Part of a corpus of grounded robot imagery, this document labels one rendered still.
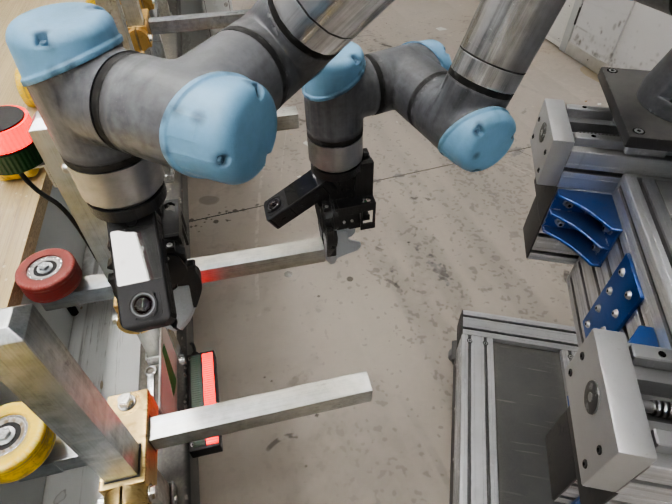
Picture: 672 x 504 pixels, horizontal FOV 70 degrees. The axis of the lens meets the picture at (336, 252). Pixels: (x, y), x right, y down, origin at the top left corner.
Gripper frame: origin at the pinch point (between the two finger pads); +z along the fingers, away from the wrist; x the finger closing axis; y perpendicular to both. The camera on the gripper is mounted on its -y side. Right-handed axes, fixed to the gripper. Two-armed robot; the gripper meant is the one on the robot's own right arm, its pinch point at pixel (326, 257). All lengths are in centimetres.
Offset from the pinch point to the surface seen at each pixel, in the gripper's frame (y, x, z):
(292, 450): -13, 2, 82
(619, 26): 215, 188, 59
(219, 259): -17.2, 0.2, -4.3
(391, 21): 114, 300, 86
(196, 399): -25.1, -14.3, 11.3
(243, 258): -13.5, -0.5, -4.2
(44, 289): -40.6, -4.0, -9.1
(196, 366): -24.9, -8.3, 11.4
